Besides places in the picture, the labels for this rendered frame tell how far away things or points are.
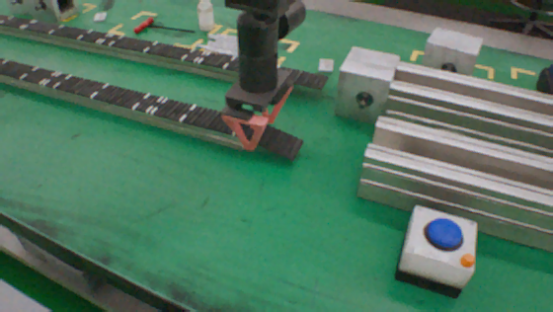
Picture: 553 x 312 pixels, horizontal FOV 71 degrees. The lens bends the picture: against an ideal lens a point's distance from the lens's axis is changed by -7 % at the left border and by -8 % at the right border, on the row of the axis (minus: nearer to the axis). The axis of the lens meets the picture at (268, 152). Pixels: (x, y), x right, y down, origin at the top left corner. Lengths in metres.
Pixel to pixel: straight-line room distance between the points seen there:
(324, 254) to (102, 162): 0.39
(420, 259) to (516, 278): 0.16
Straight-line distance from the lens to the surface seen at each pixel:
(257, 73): 0.59
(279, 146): 0.67
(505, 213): 0.61
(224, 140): 0.70
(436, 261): 0.51
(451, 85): 0.79
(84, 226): 0.63
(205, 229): 0.58
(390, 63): 0.78
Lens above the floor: 1.23
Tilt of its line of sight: 40 degrees down
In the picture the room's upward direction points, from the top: straight up
